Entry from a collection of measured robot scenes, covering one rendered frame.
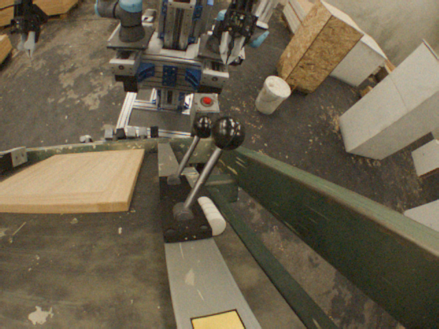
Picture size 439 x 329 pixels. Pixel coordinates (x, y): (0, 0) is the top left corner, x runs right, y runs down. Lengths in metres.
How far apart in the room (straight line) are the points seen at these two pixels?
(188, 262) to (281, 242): 1.83
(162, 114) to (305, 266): 1.96
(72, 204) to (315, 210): 0.42
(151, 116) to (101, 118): 0.59
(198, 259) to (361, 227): 0.21
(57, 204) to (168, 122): 1.49
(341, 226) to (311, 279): 1.92
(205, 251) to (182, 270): 0.03
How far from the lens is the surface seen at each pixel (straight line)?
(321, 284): 2.34
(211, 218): 0.27
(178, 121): 1.80
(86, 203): 0.39
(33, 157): 1.11
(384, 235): 0.28
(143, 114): 1.85
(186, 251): 0.20
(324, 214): 0.34
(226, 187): 0.63
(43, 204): 0.43
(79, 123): 2.23
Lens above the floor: 1.71
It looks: 64 degrees down
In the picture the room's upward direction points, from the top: 34 degrees clockwise
